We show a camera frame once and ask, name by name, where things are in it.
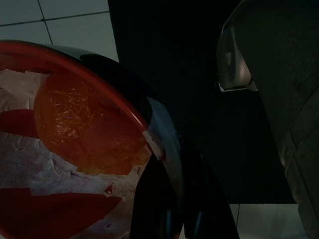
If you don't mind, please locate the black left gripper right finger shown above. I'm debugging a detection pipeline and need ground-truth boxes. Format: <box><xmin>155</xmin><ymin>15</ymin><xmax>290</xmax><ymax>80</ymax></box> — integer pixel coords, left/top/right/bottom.
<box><xmin>179</xmin><ymin>139</ymin><xmax>240</xmax><ymax>239</ymax></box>

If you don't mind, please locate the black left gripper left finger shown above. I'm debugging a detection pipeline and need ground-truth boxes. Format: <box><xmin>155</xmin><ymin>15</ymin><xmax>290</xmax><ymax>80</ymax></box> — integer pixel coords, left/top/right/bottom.
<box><xmin>129</xmin><ymin>158</ymin><xmax>174</xmax><ymax>239</ymax></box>

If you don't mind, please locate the red and black bowl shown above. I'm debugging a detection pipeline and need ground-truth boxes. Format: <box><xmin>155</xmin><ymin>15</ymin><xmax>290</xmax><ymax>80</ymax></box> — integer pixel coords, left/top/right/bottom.
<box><xmin>0</xmin><ymin>39</ymin><xmax>186</xmax><ymax>239</ymax></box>

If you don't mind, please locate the plastic wrapped orange food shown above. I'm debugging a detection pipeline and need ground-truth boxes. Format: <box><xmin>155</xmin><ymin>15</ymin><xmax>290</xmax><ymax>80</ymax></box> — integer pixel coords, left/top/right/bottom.
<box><xmin>33</xmin><ymin>71</ymin><xmax>153</xmax><ymax>176</ymax></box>

